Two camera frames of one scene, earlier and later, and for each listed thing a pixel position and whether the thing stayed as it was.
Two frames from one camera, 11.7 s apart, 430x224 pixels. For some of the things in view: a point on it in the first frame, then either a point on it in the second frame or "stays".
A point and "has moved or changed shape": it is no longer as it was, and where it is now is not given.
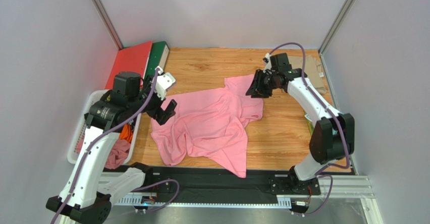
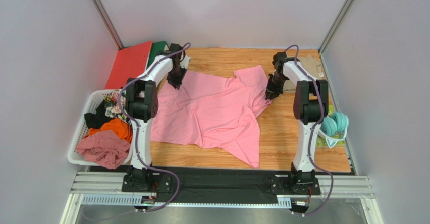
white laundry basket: (82, 127) stays
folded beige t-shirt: (313, 70) stays
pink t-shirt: (212, 123) has moved or changed shape
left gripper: (158, 113) to (176, 82)
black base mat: (205, 187) stays
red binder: (133, 59) stays
